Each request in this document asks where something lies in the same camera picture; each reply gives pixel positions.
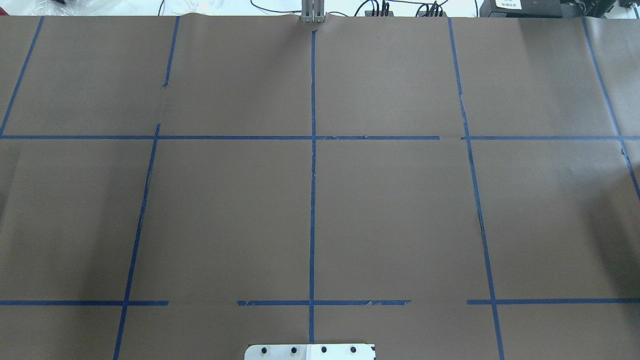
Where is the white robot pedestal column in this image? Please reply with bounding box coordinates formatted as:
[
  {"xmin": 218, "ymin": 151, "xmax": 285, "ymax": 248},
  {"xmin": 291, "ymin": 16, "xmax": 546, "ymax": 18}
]
[{"xmin": 244, "ymin": 343, "xmax": 377, "ymax": 360}]

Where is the aluminium frame post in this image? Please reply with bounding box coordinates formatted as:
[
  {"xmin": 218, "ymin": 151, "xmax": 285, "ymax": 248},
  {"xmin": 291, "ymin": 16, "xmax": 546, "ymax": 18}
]
[{"xmin": 301, "ymin": 0, "xmax": 326, "ymax": 23}]

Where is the black computer box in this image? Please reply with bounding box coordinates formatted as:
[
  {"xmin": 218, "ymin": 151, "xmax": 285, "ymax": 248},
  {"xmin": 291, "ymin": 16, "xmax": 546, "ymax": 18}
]
[{"xmin": 478, "ymin": 0, "xmax": 563, "ymax": 19}]

